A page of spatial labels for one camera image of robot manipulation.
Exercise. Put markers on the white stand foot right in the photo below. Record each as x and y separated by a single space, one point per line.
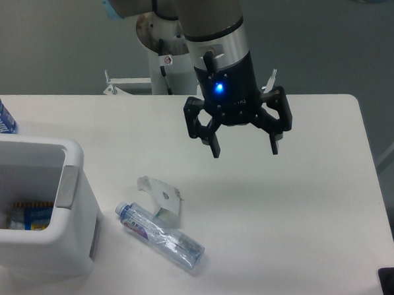
271 82

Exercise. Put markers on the white plastic trash can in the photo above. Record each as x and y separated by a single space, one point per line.
50 170

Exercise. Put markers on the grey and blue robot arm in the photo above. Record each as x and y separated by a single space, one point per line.
214 35

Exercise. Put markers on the white paper wrapper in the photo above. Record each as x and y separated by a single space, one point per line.
166 197

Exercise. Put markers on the clear plastic water bottle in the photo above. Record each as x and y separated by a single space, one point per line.
160 235

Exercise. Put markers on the white stand foot left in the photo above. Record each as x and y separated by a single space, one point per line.
127 86

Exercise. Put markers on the blue yellow snack packet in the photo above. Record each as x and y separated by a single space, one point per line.
30 215

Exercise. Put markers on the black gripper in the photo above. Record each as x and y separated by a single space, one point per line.
231 97

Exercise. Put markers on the white stand foot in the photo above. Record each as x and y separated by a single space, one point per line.
271 82
127 86

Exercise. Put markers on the black clamp on table edge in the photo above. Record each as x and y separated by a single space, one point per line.
386 278

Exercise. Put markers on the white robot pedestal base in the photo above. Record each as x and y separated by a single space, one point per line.
171 68

